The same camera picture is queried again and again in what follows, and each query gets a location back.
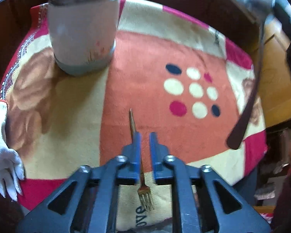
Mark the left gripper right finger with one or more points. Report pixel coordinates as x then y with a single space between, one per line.
201 200

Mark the white steel utensil jar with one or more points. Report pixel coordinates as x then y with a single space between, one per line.
82 33

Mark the colourful patterned towel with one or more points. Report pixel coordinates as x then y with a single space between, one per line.
182 79

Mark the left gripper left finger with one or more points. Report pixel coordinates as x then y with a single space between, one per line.
88 200

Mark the white knitted glove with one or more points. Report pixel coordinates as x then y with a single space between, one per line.
11 166

